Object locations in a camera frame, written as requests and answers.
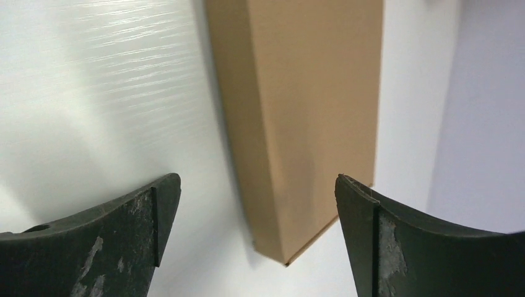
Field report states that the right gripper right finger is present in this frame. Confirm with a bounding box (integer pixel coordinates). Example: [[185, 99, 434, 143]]
[[335, 174, 524, 296]]

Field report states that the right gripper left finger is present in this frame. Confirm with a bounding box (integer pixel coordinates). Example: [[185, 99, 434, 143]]
[[1, 173, 181, 296]]

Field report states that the brown cardboard box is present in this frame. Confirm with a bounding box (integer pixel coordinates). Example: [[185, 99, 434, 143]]
[[205, 1, 384, 265]]

